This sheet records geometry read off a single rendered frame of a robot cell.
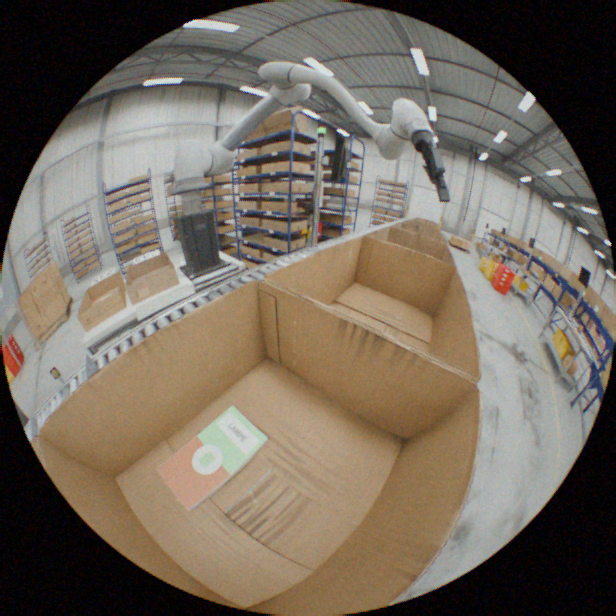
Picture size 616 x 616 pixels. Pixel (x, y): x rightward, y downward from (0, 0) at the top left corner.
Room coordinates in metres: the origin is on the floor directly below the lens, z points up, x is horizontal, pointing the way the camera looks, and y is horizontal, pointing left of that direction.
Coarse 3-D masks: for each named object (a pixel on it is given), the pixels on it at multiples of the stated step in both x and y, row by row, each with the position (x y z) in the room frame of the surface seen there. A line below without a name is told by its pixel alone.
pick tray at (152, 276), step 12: (144, 264) 0.80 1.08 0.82; (156, 264) 0.86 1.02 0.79; (168, 264) 0.90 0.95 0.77; (132, 276) 0.72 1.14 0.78; (144, 276) 0.75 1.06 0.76; (156, 276) 0.60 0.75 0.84; (168, 276) 0.65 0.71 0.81; (132, 288) 0.50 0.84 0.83; (144, 288) 0.54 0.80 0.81; (156, 288) 0.59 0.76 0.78; (168, 288) 0.63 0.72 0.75; (132, 300) 0.48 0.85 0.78
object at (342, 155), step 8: (336, 144) 1.28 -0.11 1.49; (344, 144) 1.31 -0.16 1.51; (336, 152) 1.28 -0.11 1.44; (344, 152) 1.32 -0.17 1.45; (336, 160) 1.28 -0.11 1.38; (344, 160) 1.33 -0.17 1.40; (336, 168) 1.28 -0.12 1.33; (344, 168) 1.37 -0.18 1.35; (336, 176) 1.28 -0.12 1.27; (344, 176) 1.46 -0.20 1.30; (344, 184) 1.57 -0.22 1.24
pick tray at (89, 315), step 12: (108, 276) 0.60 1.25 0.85; (120, 276) 0.62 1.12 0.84; (96, 288) 0.51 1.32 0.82; (108, 288) 0.57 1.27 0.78; (120, 288) 0.50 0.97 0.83; (84, 300) 0.37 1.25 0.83; (96, 300) 0.47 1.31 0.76; (108, 300) 0.39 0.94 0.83; (120, 300) 0.44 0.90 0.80; (84, 312) 0.27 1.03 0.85; (96, 312) 0.32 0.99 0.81; (108, 312) 0.37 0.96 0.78; (84, 324) 0.24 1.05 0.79; (96, 324) 0.29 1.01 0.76
